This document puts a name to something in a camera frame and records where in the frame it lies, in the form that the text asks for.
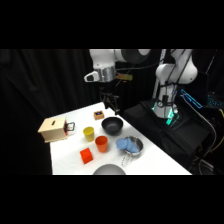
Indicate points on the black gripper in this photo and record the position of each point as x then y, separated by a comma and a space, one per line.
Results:
109, 95

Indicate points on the red cube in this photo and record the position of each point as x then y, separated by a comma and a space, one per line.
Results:
86, 155

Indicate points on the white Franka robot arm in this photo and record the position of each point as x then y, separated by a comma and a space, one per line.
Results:
103, 60

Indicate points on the black bowl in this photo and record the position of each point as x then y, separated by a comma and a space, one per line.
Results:
112, 125

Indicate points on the steel bowl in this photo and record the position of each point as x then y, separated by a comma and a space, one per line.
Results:
139, 145

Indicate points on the small wooden block blue top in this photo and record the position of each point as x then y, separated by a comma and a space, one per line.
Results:
98, 115

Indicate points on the yellow cup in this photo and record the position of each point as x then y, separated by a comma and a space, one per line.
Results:
88, 133

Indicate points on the orange cup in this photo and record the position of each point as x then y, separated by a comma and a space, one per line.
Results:
101, 143

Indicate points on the blue cloth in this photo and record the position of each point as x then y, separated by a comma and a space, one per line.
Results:
126, 144

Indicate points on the black robot stand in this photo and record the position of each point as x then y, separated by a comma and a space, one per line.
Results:
160, 130

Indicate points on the wooden box with slot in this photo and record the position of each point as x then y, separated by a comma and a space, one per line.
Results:
52, 129

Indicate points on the grey dome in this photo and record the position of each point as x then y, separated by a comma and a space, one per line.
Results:
109, 170

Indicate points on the black curtain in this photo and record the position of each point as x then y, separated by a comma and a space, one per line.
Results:
43, 86

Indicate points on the dark monitor with blue lights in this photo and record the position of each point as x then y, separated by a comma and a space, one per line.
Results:
195, 96

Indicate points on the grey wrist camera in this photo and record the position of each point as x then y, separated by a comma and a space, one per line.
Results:
90, 77

